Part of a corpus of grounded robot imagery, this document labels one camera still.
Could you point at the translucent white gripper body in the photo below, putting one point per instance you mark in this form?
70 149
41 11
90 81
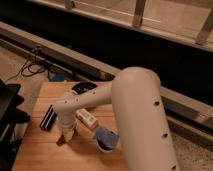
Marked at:
68 132

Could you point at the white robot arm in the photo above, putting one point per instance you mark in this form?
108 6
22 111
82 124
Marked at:
140 117

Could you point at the dark ceramic bowl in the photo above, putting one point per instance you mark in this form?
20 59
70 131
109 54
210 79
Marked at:
83 87

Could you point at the white plastic bottle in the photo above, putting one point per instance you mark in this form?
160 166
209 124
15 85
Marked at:
87 118

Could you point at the glass cup with blue cloth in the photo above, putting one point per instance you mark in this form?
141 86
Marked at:
106 139

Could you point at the blue object on floor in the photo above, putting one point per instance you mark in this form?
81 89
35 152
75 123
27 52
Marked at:
56 77

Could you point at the black chair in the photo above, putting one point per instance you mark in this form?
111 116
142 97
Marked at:
10 116

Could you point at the metal rail frame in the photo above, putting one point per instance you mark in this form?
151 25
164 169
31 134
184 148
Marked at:
188 117

